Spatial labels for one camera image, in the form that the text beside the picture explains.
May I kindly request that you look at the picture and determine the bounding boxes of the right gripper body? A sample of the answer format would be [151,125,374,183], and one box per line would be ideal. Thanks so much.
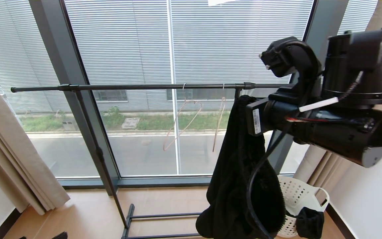
[246,96,382,168]

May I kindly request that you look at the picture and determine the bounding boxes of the black shorts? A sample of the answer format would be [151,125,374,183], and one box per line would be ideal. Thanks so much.
[196,95,286,239]

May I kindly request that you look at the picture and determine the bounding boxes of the white laundry basket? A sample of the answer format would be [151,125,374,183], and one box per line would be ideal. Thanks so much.
[277,175,330,238]

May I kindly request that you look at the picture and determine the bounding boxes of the pink clothes hanger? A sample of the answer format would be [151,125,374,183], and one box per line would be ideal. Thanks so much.
[212,83,227,153]
[163,83,203,152]

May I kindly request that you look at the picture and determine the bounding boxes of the black clothes rack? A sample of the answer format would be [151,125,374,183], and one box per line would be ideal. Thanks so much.
[11,82,296,239]

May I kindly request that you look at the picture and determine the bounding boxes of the beige curtain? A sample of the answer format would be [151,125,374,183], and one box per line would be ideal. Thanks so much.
[0,63,71,215]
[294,0,382,199]

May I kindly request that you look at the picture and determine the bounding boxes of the black garment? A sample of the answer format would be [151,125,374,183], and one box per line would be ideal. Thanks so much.
[286,207,325,239]

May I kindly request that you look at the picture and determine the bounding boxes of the window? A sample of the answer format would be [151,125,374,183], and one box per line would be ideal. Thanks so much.
[0,0,379,188]

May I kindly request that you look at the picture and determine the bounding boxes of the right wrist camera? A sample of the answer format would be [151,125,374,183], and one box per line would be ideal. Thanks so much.
[259,36,324,100]

